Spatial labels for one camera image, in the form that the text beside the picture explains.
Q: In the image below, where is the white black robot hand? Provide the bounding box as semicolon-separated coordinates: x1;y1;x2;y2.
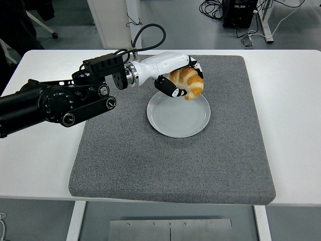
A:
135;51;205;98

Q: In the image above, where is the golden brown croissant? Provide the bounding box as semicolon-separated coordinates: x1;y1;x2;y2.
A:
167;66;205;101

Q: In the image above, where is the round pale grey plate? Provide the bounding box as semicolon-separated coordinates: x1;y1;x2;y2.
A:
146;90;211;139

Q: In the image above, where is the grey metal plate with screws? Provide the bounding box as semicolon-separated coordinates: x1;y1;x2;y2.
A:
109;218;233;241

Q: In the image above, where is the off-white cabinet panel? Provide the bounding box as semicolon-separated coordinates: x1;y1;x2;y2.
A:
87;0;133;50

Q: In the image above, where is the small clear grey floor box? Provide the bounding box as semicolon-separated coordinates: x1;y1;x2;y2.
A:
241;35;256;48

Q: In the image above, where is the black computer tower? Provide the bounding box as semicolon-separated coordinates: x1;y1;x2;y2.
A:
222;0;259;29

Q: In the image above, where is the grey speckled foam mat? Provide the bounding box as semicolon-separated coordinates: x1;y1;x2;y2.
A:
68;54;277;206

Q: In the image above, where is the white desk leg with foot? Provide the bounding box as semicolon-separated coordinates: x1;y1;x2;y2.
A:
258;0;274;45

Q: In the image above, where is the white chair leg with caster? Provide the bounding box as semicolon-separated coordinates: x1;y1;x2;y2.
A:
24;8;59;39

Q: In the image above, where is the person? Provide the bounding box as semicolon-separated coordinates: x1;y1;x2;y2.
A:
0;0;56;95

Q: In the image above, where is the white table leg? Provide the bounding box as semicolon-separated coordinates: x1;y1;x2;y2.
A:
65;200;87;241
253;205;273;241

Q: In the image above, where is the thin black cable on post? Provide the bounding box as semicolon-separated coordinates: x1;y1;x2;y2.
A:
126;12;143;28

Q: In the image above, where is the white upright post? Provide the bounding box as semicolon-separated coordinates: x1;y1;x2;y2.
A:
126;0;143;50

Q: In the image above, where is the black floor cable bundle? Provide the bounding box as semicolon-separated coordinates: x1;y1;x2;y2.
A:
199;0;225;22

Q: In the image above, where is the white floor cable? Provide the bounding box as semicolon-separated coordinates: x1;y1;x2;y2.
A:
249;0;308;38

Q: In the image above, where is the thin white cable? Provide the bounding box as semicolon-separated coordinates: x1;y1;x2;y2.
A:
0;212;7;238

